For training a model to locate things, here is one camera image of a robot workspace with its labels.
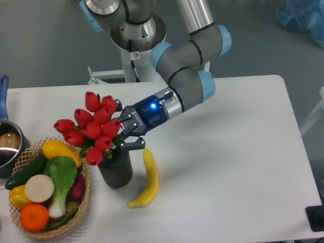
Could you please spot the black device at table edge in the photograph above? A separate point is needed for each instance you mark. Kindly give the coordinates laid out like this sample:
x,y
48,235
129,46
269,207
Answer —
x,y
315,217

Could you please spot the green toy bok choy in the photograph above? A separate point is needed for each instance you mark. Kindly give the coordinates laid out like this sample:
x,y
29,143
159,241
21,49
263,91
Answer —
x,y
62,170

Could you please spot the purple toy sweet potato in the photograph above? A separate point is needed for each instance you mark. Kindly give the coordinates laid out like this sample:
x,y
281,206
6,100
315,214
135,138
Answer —
x,y
78,189

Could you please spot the yellow toy bell pepper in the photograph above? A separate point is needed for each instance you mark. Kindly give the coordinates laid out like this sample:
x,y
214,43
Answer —
x,y
18,198

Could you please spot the green toy chili pepper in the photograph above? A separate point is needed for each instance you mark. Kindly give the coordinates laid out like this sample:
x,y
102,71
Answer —
x,y
64,220

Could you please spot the yellow toy squash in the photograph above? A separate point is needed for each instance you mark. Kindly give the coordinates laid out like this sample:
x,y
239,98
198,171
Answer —
x,y
53,148

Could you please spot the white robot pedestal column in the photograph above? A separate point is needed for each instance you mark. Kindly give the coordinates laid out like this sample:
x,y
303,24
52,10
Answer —
x,y
135,43

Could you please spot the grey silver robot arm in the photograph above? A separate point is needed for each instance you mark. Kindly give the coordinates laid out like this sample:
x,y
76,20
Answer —
x,y
183,69

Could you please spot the blue plastic bag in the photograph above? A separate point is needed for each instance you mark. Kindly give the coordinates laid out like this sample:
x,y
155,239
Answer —
x,y
302,16

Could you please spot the orange toy tangerine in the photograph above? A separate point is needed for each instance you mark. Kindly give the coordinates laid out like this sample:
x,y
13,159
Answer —
x,y
34,217

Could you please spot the yellow toy banana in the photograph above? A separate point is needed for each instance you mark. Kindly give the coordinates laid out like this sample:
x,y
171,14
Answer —
x,y
152,186

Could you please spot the red tulip bouquet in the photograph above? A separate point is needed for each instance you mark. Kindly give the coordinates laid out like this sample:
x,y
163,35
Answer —
x,y
94,130

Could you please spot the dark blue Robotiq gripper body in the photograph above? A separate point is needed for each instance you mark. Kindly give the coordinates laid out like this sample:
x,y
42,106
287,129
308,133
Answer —
x,y
142,117

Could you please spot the white metal frame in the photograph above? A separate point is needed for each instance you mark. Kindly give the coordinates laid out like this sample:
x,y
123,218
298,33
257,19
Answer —
x,y
314,115

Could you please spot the dark green toy cucumber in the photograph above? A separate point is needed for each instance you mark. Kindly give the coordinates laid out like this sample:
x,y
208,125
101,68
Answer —
x,y
35,167

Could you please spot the blue saucepan with handle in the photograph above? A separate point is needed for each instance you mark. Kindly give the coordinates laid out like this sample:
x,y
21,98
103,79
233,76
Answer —
x,y
13,141

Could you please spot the woven wicker basket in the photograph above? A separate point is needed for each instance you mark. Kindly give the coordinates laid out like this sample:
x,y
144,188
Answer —
x,y
25,158

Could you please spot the dark grey ribbed vase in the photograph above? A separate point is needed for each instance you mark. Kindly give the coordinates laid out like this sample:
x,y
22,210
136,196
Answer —
x,y
117,171

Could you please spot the round white radish slice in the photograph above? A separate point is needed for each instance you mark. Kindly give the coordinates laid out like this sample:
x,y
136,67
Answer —
x,y
39,188

